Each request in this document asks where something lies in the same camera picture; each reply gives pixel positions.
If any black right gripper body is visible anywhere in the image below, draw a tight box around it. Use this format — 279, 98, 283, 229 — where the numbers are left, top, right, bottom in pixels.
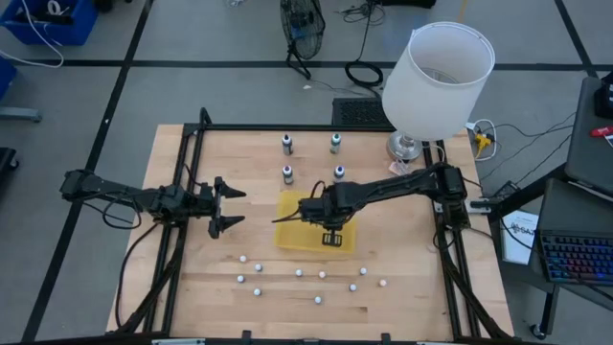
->
321, 229, 344, 248

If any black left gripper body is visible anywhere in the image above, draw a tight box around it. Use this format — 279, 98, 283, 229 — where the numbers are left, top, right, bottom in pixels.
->
198, 175, 227, 240

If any yellow translucent plastic bin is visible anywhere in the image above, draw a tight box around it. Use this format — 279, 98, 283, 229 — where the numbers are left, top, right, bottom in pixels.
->
273, 190, 359, 255

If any black floor vent grate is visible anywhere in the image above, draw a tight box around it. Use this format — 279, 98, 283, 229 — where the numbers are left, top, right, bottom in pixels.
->
331, 97, 392, 128

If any white shade table lamp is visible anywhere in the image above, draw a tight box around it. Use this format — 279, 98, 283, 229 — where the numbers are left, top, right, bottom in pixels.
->
381, 20, 496, 163

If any black floor fan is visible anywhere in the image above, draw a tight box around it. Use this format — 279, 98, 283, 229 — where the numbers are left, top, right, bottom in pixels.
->
279, 0, 327, 81

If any yellow power plug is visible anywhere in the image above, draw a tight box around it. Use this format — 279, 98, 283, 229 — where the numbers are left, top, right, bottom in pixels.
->
473, 133, 494, 157

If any white printed paper sheet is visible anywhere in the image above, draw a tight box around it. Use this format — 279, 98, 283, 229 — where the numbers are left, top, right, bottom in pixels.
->
500, 209, 540, 266

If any black rolling cart base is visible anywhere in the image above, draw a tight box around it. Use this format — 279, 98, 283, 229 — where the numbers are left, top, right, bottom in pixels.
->
0, 147, 20, 186

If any grey metal floor bar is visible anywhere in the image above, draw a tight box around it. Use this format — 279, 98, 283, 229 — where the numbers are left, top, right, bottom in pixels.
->
0, 105, 43, 124

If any black rolling laptop stand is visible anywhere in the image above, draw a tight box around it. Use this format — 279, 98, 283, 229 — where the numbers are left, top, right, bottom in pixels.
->
471, 162, 613, 342

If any blue plastic storage bin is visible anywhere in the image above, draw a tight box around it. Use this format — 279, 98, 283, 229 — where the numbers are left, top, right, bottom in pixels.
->
0, 0, 100, 48

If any rgb backlit keyboard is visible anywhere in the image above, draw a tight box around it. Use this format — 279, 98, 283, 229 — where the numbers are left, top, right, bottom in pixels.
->
529, 177, 613, 288

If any blue plastic crate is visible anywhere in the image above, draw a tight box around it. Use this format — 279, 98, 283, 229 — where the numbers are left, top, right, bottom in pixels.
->
0, 57, 18, 100

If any black side desk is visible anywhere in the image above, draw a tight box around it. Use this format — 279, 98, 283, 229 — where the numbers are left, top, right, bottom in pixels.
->
564, 76, 613, 193

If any black desk device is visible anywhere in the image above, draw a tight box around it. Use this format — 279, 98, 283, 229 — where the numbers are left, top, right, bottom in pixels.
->
593, 70, 613, 120

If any white bundled lamp cord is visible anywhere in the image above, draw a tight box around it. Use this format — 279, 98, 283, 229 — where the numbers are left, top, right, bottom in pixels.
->
387, 159, 411, 177

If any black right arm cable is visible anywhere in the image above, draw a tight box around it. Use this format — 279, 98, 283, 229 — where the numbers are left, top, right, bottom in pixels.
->
432, 222, 459, 254

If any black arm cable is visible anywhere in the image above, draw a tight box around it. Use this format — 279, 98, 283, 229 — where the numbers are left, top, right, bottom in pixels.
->
80, 191, 167, 332
432, 222, 459, 254

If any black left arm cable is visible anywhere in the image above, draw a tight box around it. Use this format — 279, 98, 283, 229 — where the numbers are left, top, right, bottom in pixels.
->
80, 191, 167, 332

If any black coiled floor cable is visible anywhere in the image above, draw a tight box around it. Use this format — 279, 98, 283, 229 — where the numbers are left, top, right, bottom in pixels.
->
337, 0, 387, 89

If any white power cable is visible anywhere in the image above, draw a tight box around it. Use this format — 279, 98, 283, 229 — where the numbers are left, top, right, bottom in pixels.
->
465, 118, 499, 162

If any white floor cable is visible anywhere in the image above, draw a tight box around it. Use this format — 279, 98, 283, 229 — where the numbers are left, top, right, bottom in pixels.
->
0, 0, 66, 69

